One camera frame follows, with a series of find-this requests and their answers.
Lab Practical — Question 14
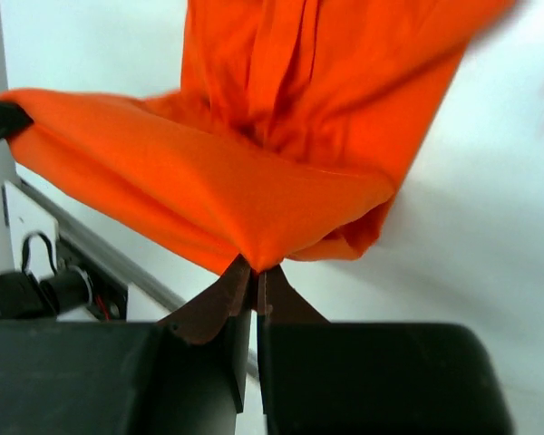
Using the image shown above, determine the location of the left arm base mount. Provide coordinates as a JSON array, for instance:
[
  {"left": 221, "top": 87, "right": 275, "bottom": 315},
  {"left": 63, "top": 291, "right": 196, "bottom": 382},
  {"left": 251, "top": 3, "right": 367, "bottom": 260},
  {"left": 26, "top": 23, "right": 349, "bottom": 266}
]
[{"left": 0, "top": 232, "right": 128, "bottom": 322}]

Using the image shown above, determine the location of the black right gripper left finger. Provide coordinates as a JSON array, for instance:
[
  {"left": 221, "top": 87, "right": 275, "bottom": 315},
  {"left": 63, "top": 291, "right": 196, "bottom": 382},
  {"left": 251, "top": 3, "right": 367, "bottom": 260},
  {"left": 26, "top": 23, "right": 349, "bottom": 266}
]
[{"left": 0, "top": 256, "right": 254, "bottom": 435}]

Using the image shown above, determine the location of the orange t shirt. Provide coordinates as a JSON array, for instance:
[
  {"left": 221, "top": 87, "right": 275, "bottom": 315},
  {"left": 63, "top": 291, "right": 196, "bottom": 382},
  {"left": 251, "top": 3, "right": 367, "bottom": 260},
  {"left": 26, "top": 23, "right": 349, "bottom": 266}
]
[{"left": 0, "top": 1, "right": 510, "bottom": 273}]

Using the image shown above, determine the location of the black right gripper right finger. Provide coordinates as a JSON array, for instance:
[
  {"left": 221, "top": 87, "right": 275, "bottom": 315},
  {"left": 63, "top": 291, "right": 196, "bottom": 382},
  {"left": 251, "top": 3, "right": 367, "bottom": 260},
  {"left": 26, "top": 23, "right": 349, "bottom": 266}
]
[{"left": 257, "top": 267, "right": 512, "bottom": 434}]

